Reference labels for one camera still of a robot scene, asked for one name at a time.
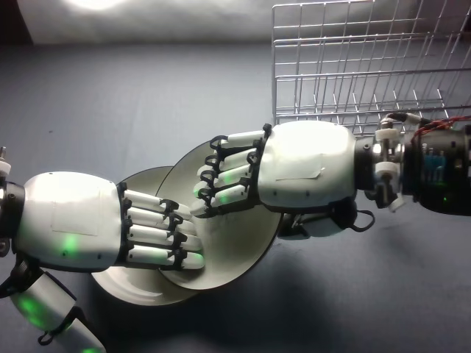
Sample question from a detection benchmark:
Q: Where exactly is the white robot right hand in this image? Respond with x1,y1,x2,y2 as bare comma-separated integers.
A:
189,121,377,240

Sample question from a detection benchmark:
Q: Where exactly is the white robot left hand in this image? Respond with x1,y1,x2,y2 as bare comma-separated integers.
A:
0,169,205,353

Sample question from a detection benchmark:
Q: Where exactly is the white plate with dark rim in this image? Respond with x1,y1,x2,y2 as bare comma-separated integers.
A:
90,165,202,307
154,145,283,292

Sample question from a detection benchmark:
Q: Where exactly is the white sheet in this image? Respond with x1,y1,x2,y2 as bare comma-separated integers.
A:
16,0,471,48

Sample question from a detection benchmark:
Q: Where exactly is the metal wire dish rack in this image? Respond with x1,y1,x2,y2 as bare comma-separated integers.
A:
271,0,471,138

